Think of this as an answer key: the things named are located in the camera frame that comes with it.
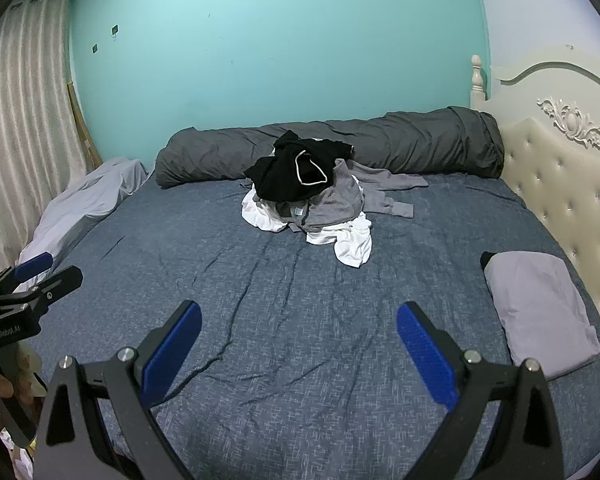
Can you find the dark grey rolled duvet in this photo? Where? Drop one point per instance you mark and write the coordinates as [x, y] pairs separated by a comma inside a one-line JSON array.
[[405, 145]]

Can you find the grey long-sleeve garment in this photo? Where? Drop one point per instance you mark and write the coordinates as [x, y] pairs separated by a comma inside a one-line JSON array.
[[335, 200]]

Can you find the wooden poles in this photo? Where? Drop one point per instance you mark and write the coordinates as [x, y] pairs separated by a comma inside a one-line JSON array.
[[82, 130]]

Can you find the crumpled light grey sheet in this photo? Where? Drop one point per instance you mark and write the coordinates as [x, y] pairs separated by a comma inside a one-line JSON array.
[[95, 185]]

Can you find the black cloth under pillow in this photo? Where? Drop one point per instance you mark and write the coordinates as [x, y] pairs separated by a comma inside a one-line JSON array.
[[487, 259]]

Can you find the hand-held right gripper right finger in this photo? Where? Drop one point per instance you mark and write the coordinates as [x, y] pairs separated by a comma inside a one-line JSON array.
[[425, 355]]

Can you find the light grey pillow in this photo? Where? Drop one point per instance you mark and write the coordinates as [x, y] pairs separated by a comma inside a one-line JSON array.
[[540, 310]]

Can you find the white garment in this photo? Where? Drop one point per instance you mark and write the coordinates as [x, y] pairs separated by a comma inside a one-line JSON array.
[[352, 245]]

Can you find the cream tufted headboard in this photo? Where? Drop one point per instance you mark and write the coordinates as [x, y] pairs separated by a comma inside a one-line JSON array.
[[555, 185]]

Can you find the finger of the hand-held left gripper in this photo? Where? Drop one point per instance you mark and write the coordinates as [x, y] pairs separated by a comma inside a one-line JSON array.
[[32, 264], [60, 282]]

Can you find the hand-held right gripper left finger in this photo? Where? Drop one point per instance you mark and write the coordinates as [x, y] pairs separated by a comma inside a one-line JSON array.
[[172, 350]]

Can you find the black long-sleeve sweater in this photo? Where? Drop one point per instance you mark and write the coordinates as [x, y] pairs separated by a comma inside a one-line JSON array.
[[280, 175]]

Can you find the striped beige curtain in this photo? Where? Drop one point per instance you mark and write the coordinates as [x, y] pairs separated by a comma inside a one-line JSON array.
[[25, 135]]

